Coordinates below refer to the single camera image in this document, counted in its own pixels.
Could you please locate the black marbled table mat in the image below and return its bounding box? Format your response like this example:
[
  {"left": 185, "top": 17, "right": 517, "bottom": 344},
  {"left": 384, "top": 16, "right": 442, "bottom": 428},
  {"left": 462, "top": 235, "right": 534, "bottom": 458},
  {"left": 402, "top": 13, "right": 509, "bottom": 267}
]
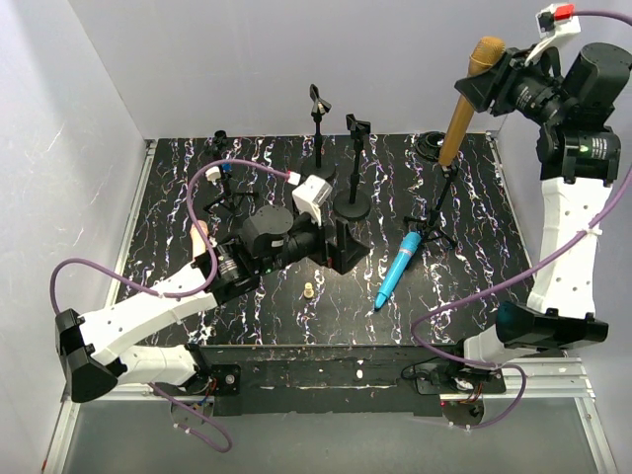
[{"left": 122, "top": 133, "right": 531, "bottom": 347}]

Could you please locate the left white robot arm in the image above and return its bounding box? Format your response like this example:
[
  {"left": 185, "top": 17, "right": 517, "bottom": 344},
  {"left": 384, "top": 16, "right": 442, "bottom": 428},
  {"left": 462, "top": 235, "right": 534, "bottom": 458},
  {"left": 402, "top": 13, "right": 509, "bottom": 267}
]
[{"left": 55, "top": 205, "right": 369, "bottom": 403}]

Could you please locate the small beige adapter piece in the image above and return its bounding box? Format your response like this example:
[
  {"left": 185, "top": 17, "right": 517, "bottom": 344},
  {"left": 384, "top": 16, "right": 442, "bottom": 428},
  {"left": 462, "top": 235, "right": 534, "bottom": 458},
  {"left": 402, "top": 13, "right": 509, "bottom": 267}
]
[{"left": 303, "top": 282, "right": 315, "bottom": 299}]

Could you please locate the round-base mic stand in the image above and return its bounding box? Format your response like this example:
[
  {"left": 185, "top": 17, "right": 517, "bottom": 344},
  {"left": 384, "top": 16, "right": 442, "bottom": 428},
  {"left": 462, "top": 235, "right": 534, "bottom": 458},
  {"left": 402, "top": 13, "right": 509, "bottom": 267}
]
[
  {"left": 300, "top": 84, "right": 336, "bottom": 182},
  {"left": 333, "top": 114, "right": 371, "bottom": 222}
]

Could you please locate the pink microphone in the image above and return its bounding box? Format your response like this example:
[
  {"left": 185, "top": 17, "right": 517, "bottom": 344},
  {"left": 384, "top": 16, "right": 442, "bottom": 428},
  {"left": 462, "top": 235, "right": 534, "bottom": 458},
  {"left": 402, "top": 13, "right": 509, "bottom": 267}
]
[{"left": 190, "top": 220, "right": 208, "bottom": 259}]

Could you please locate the gold microphone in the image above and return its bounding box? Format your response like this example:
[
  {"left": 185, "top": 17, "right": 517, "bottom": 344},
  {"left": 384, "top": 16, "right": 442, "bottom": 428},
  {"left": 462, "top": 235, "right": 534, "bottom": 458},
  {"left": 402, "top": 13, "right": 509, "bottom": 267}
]
[{"left": 438, "top": 36, "right": 505, "bottom": 170}]

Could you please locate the left tripod clip stand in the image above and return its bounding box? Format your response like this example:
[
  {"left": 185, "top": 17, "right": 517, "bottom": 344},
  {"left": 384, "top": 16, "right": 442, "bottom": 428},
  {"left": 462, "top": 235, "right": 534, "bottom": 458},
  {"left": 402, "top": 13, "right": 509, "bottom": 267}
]
[{"left": 203, "top": 129, "right": 259, "bottom": 215}]

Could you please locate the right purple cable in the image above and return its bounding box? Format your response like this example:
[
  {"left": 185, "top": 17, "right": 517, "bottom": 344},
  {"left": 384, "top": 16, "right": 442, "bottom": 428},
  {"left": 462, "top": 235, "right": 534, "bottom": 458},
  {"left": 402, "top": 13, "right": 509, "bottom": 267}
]
[{"left": 409, "top": 10, "right": 632, "bottom": 429}]

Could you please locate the blue microphone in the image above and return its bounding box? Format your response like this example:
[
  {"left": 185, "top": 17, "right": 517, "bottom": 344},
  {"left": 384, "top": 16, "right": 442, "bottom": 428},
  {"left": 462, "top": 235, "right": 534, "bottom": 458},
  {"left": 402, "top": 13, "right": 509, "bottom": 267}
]
[{"left": 374, "top": 231, "right": 422, "bottom": 310}]

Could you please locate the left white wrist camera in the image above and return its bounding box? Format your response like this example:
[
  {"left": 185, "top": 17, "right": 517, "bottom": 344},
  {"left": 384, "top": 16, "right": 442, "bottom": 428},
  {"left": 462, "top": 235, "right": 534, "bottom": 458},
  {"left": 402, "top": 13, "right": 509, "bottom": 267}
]
[{"left": 288, "top": 172, "right": 333, "bottom": 226}]

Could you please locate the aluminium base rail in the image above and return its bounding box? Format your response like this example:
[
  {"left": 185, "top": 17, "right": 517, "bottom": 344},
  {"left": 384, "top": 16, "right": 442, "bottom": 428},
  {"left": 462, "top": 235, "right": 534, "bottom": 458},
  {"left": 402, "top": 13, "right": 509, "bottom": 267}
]
[{"left": 61, "top": 140, "right": 616, "bottom": 474}]

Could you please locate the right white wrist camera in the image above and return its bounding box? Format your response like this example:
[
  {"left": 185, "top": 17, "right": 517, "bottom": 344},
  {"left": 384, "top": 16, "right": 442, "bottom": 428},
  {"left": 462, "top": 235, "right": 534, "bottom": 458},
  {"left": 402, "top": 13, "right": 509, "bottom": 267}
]
[{"left": 526, "top": 3, "right": 582, "bottom": 63}]

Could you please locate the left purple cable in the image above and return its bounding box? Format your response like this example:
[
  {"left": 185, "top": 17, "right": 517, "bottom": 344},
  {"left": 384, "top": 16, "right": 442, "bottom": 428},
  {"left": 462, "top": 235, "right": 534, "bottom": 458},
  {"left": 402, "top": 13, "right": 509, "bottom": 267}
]
[{"left": 48, "top": 158, "right": 297, "bottom": 453}]

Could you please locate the tripod shock-mount mic stand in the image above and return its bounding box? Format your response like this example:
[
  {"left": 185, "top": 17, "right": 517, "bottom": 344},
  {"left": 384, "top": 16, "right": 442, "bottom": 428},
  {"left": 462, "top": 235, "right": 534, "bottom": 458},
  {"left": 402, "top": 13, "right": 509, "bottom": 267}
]
[{"left": 403, "top": 131, "right": 458, "bottom": 250}]

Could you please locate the purple cable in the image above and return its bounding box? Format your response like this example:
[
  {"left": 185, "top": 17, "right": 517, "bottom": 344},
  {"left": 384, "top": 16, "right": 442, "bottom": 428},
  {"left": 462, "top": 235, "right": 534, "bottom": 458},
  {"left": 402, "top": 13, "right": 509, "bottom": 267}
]
[
  {"left": 409, "top": 10, "right": 632, "bottom": 429},
  {"left": 48, "top": 158, "right": 297, "bottom": 453}
]

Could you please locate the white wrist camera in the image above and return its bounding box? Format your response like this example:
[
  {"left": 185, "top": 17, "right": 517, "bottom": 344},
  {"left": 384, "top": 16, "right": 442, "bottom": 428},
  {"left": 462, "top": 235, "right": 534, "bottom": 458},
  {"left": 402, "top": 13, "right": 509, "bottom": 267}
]
[
  {"left": 526, "top": 3, "right": 582, "bottom": 63},
  {"left": 288, "top": 172, "right": 333, "bottom": 226}
]

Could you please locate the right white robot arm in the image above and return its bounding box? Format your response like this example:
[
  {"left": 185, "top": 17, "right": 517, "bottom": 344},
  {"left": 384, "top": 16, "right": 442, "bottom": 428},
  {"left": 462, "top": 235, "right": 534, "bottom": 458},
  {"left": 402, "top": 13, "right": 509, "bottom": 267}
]
[{"left": 455, "top": 38, "right": 631, "bottom": 369}]

